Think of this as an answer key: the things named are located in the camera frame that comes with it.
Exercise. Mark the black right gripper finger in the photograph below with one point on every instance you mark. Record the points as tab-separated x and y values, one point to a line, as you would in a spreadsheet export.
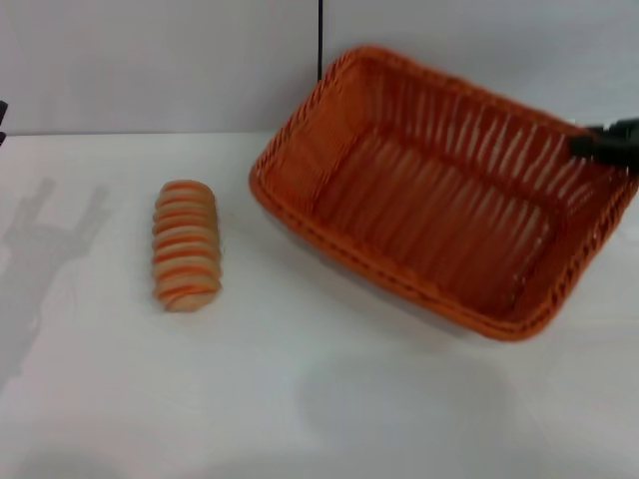
609	148
621	127

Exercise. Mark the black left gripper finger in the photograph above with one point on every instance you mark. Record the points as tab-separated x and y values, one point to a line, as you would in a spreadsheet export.
3	112

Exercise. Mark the orange woven rectangular basket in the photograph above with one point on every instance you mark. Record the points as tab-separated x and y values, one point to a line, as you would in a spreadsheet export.
424	209

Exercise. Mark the orange striped bread roll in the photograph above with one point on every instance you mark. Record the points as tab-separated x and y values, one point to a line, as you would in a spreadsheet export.
187	244

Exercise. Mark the black vertical wall strip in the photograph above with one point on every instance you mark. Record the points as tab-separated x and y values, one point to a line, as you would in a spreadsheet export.
320	40

